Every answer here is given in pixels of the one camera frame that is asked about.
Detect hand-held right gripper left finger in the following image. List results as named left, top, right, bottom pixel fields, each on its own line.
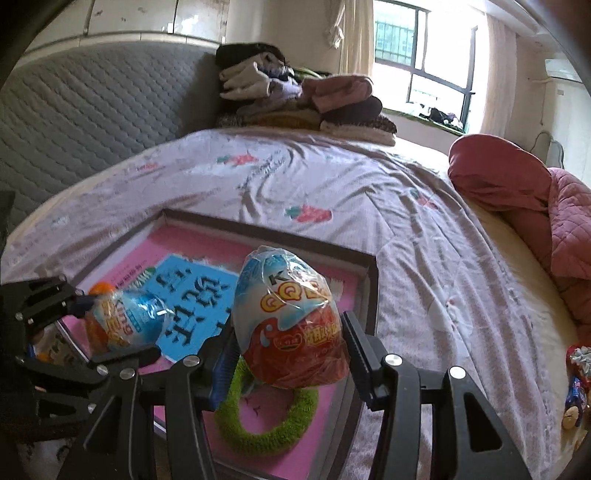
left=55, top=330, right=241, bottom=480

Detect green windowsill mat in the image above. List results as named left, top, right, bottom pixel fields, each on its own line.
left=383, top=107, right=465, bottom=136

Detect small toy figure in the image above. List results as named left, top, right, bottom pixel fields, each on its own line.
left=561, top=376, right=588, bottom=430

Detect dark clothes on windowsill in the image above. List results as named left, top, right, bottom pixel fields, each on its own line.
left=418, top=106, right=465, bottom=132

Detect grey quilted headboard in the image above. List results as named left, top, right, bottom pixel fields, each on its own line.
left=0, top=39, right=222, bottom=232

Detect dark framed window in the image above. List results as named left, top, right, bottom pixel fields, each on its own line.
left=373, top=0, right=478, bottom=134

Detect small egg-shaped candy packet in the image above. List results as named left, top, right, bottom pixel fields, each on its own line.
left=85, top=282, right=178, bottom=356

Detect blossom printed wall panel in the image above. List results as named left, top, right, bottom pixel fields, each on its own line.
left=18, top=0, right=229, bottom=54

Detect cream tied curtain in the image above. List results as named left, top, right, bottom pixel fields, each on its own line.
left=323, top=0, right=375, bottom=79

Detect green fuzzy ring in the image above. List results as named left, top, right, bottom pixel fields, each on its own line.
left=213, top=357, right=320, bottom=455

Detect white air conditioner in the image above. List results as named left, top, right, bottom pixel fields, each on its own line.
left=544, top=58, right=585, bottom=84

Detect pile of folded clothes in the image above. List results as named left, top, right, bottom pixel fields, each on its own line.
left=215, top=42, right=399, bottom=147

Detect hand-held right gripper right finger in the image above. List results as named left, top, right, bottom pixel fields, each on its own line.
left=342, top=310, right=532, bottom=480

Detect cream sheer curtain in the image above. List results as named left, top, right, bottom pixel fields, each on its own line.
left=480, top=14, right=518, bottom=139

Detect large egg-shaped candy packet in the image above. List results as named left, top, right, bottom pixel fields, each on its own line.
left=233, top=244, right=352, bottom=387

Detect pink pillow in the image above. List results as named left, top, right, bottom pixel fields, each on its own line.
left=448, top=134, right=552, bottom=212

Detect shallow grey cardboard box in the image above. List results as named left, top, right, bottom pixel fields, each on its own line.
left=55, top=209, right=380, bottom=480

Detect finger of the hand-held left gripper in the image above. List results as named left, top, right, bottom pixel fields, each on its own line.
left=14, top=346, right=161, bottom=386
left=6, top=275, right=95, bottom=356

